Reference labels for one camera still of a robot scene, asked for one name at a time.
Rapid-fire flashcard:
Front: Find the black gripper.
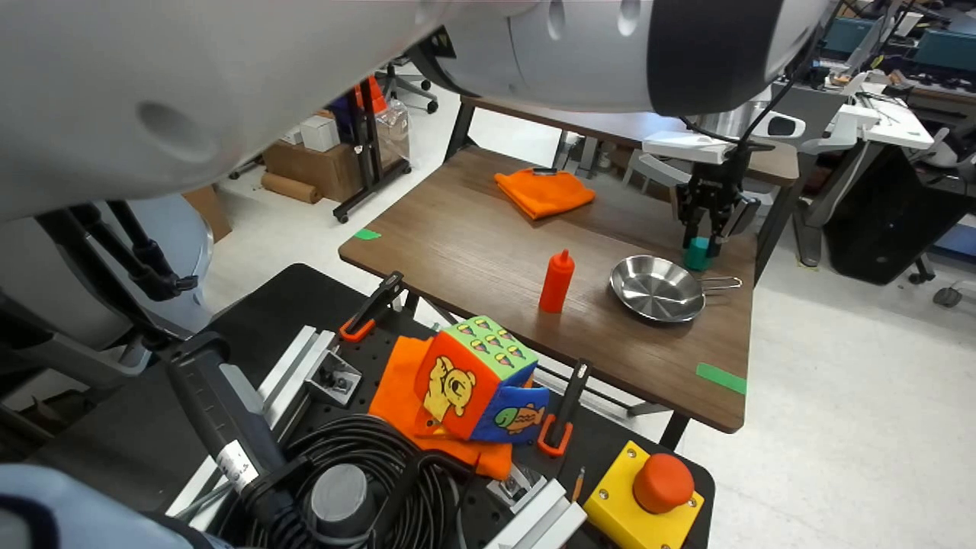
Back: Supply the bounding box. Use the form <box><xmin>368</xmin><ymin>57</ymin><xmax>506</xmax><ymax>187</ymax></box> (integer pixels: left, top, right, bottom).
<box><xmin>675</xmin><ymin>161</ymin><xmax>762</xmax><ymax>258</ymax></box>

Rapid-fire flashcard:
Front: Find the green cylinder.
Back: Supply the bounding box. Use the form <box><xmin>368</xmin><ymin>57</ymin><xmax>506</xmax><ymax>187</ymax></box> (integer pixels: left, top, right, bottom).
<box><xmin>684</xmin><ymin>235</ymin><xmax>712</xmax><ymax>275</ymax></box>

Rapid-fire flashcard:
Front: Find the raised wooden shelf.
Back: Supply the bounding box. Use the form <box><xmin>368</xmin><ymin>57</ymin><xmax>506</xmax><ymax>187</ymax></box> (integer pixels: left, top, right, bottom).
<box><xmin>745</xmin><ymin>141</ymin><xmax>806</xmax><ymax>189</ymax></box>

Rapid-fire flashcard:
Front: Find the orange squeeze bottle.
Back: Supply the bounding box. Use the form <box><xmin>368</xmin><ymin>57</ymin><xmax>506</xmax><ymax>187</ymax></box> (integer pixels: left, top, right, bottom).
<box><xmin>536</xmin><ymin>248</ymin><xmax>578</xmax><ymax>319</ymax></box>

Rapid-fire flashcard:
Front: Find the folded orange cloth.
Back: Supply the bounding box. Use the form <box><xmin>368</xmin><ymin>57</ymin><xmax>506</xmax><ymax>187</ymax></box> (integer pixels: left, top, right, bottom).
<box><xmin>492</xmin><ymin>164</ymin><xmax>601</xmax><ymax>226</ymax></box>

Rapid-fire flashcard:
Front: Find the white desk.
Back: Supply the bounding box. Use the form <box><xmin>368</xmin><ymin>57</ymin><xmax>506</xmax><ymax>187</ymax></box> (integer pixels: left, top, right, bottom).
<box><xmin>810</xmin><ymin>84</ymin><xmax>938</xmax><ymax>154</ymax></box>

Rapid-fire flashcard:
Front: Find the colourful plush cube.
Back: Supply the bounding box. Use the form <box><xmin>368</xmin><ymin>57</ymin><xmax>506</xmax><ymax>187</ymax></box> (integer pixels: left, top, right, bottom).
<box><xmin>419</xmin><ymin>310</ymin><xmax>559</xmax><ymax>445</ymax></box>

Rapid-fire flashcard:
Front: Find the yellow box red button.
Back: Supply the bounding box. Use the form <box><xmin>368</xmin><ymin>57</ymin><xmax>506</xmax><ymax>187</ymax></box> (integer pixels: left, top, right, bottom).
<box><xmin>581</xmin><ymin>440</ymin><xmax>706</xmax><ymax>549</ymax></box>

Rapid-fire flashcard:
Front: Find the black tripod stand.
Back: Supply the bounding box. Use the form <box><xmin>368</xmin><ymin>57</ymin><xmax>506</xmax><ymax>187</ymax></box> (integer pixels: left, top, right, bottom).
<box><xmin>328</xmin><ymin>76</ymin><xmax>416</xmax><ymax>226</ymax></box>

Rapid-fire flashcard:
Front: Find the crumpled orange cloth pile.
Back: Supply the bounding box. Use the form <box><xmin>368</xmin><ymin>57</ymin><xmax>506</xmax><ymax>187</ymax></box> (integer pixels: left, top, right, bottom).
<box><xmin>367</xmin><ymin>333</ymin><xmax>519</xmax><ymax>485</ymax></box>

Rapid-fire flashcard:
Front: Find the large brown cardboard box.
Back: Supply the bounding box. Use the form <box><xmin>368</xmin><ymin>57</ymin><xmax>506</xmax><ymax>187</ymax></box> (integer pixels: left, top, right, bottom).
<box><xmin>259</xmin><ymin>138</ymin><xmax>367</xmax><ymax>205</ymax></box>

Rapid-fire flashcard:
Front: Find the black robot mounting board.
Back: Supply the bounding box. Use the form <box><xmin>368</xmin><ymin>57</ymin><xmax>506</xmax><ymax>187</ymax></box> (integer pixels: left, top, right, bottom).
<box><xmin>150</xmin><ymin>258</ymin><xmax>720</xmax><ymax>549</ymax></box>

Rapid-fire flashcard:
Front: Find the grey round knob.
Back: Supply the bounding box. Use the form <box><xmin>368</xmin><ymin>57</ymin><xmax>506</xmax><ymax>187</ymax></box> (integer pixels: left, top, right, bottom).
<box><xmin>303</xmin><ymin>459</ymin><xmax>374</xmax><ymax>535</ymax></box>

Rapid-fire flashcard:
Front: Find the black pole silver band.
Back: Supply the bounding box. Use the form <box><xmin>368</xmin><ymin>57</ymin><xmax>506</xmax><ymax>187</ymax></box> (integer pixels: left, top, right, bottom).
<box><xmin>163</xmin><ymin>341</ymin><xmax>303</xmax><ymax>520</ymax></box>

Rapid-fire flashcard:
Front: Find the black clamp orange handle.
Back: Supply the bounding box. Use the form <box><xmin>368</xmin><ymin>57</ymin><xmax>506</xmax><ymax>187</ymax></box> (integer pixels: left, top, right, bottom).
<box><xmin>533</xmin><ymin>359</ymin><xmax>593</xmax><ymax>462</ymax></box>
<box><xmin>335</xmin><ymin>268</ymin><xmax>407</xmax><ymax>347</ymax></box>

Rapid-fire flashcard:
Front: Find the black cable bundle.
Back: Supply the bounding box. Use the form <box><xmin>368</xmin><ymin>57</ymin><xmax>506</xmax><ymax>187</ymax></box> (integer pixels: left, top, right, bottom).
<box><xmin>206</xmin><ymin>408</ymin><xmax>484</xmax><ymax>549</ymax></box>

